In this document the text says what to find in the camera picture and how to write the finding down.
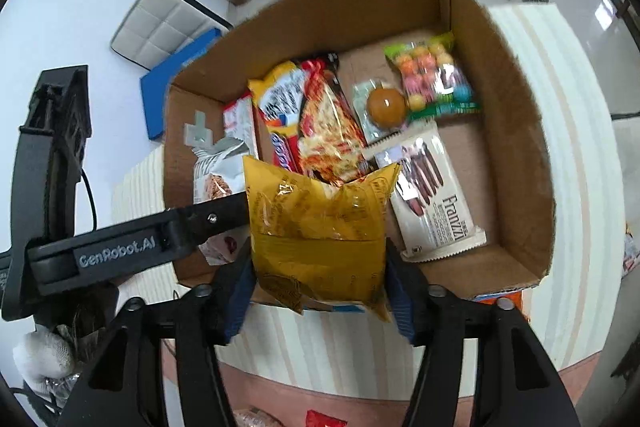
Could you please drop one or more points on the red white snack packet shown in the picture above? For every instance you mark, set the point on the red white snack packet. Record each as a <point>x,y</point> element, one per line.
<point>240,122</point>

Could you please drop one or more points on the person's left hand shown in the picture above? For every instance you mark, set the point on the person's left hand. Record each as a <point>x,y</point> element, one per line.
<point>42,354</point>

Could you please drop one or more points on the braised egg packet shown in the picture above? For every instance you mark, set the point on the braised egg packet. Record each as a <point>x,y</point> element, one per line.
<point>385,107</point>

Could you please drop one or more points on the small red snack packet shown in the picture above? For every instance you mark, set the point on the small red snack packet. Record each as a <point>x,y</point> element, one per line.
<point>325,420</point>

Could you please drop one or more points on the orange snack packet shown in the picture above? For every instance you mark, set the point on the orange snack packet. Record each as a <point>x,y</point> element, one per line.
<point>517,298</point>

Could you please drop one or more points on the yellow snack packet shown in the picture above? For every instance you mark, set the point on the yellow snack packet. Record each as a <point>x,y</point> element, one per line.
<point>320,247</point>

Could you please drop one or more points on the large instant noodle packet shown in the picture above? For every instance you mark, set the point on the large instant noodle packet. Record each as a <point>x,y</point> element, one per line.
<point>320,127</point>

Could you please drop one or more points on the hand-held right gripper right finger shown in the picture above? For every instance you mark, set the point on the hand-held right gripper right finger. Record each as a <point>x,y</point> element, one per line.
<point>402,317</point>

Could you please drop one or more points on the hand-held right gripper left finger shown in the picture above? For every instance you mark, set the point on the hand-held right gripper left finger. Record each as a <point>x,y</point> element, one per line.
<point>237,312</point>

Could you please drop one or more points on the blue cushion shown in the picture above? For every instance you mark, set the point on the blue cushion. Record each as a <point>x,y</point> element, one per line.
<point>170,82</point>

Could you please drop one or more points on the cardboard box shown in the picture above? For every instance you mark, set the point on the cardboard box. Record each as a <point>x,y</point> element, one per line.
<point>500,132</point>

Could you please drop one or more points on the striped pink cat tablecloth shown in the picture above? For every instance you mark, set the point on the striped pink cat tablecloth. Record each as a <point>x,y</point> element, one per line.
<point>575,157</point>

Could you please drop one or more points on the colourful candy ball packet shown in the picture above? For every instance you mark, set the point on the colourful candy ball packet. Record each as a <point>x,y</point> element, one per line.
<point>430,72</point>

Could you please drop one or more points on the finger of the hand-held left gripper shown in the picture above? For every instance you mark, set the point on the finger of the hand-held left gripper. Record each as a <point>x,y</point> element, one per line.
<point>52,157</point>
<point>215,219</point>

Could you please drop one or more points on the white brown biscuit packet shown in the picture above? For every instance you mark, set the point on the white brown biscuit packet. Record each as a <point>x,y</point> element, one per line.
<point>435,202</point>

